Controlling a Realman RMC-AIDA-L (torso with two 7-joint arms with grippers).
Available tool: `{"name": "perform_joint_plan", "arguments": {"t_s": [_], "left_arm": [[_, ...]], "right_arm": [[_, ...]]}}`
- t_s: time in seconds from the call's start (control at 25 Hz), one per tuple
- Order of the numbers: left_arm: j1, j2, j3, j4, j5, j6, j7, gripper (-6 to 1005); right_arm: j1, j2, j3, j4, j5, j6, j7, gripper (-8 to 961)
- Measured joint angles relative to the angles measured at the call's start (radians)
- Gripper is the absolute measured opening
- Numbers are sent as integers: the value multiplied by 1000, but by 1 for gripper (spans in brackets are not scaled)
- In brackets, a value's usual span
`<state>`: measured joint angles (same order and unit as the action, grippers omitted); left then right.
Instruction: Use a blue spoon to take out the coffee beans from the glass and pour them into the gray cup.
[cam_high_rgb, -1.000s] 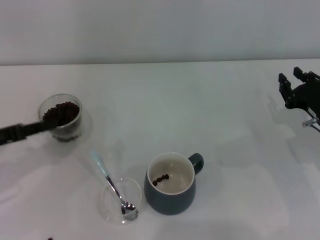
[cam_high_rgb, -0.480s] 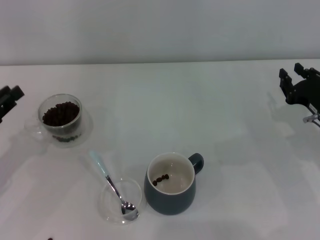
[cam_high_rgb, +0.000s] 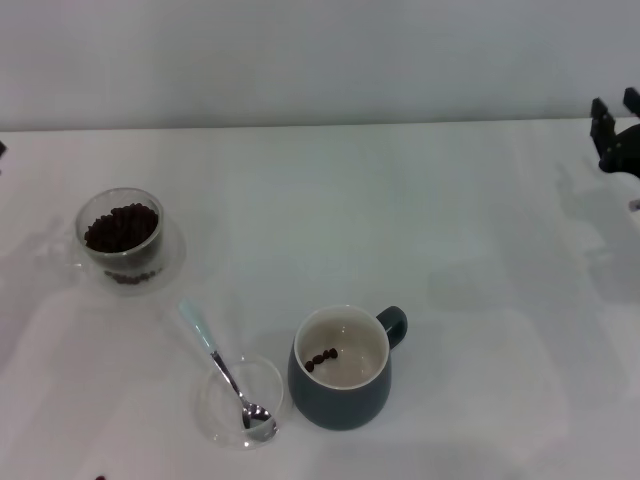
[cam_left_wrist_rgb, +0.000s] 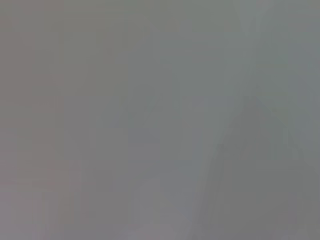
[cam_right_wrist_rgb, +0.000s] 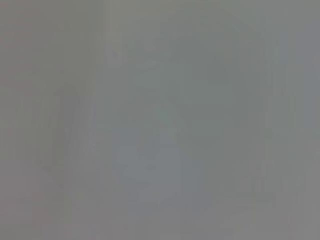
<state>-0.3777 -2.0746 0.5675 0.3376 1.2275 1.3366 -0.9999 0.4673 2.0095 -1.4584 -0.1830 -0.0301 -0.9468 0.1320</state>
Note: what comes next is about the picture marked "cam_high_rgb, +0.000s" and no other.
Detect clear glass lid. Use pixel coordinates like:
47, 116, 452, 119
198, 352, 286, 450

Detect double-walled glass cup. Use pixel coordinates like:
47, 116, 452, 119
63, 187, 187, 297

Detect dark teal ceramic mug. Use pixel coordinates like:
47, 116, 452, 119
286, 303, 410, 432

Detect coffee beans inside mug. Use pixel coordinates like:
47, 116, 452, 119
304, 348, 339, 373

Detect coffee beans pile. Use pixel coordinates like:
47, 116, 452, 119
83, 202, 165, 287

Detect blue-handled metal spoon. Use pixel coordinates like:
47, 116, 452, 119
178, 296, 277, 443

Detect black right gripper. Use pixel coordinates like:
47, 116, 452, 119
589, 86, 640, 179

